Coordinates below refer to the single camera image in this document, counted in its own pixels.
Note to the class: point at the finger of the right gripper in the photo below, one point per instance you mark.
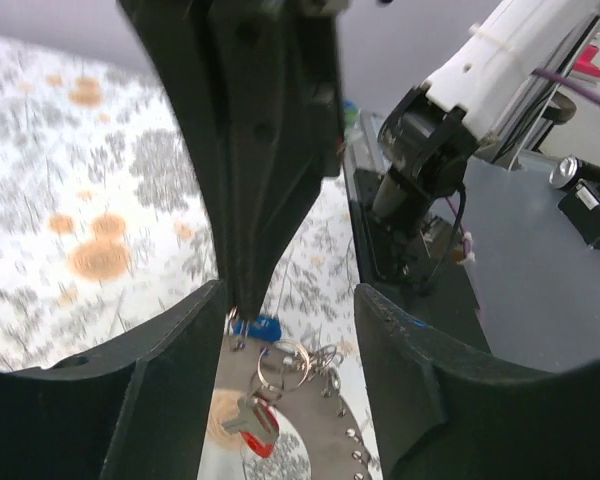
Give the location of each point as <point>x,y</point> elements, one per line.
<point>284,134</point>
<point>178,40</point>

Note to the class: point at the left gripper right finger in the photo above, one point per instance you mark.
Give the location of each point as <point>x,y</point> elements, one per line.
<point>444,410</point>

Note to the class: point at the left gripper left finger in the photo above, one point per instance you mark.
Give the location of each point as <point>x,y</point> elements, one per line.
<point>134,407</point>

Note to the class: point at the red key tag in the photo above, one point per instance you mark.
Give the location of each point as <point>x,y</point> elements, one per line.
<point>256,424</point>

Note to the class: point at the blue key tag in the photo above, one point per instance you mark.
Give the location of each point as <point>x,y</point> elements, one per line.
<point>265,328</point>

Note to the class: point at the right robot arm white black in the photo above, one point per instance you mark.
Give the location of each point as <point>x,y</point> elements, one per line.
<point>439,123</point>

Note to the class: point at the green blue carton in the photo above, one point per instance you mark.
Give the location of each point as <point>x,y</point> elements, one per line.
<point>350,111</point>

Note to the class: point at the floral table mat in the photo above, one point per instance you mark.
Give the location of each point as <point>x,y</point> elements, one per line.
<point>102,226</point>

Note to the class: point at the black box on desk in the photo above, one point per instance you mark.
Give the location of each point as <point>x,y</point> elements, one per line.
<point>581,205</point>

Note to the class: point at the metal can on desk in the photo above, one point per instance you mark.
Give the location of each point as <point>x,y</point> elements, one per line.
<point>570,170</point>

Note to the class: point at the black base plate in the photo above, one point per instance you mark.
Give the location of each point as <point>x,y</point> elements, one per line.
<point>397,266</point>

